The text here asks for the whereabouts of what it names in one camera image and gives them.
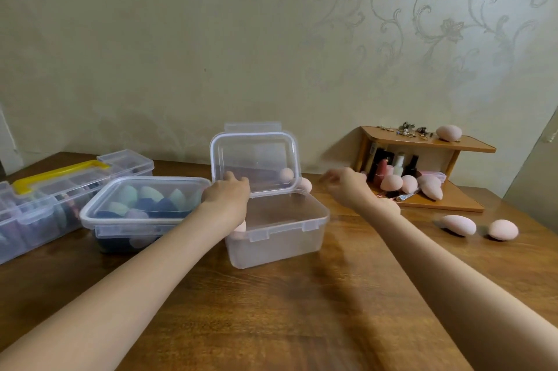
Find person's right hand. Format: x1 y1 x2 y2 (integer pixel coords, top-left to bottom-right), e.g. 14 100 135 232
318 167 380 212

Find person's left hand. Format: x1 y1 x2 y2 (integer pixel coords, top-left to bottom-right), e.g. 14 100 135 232
200 171 252 236

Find large clear plastic container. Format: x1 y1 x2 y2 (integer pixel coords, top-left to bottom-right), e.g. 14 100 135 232
210 122 331 270

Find group of blue green sponges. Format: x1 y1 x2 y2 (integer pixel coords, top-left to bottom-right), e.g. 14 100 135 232
94 185 192 252

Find small clear plastic box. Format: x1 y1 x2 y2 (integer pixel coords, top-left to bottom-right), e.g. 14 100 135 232
80 176 212 254

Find beige sponge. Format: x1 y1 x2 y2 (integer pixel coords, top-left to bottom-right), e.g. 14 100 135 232
435 124 463 142

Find pile of makeup sponges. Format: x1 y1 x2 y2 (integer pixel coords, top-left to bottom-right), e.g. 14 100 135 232
278 167 520 241

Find puffs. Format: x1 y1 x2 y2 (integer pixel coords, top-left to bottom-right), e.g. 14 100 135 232
8 183 110 245

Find clear divided organizer box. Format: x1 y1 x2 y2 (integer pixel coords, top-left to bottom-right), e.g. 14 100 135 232
0 149 155 266

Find person's left forearm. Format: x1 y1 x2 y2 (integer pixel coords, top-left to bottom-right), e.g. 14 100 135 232
0 205 236 371

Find person's right forearm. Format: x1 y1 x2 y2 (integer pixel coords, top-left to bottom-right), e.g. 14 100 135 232
355 198 558 371

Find pink cosmetic bottle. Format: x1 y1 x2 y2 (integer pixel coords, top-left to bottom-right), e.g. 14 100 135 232
374 159 389 188

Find pile of metal hair clips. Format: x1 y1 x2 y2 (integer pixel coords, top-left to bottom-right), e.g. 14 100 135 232
377 122 435 140

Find small wooden rack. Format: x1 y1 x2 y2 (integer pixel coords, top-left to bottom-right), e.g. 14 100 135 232
355 125 497 213

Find pale green door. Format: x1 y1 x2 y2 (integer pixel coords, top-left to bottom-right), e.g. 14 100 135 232
503 106 558 223

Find white shelf unit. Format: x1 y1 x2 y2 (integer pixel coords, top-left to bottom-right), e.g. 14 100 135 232
0 102 23 175

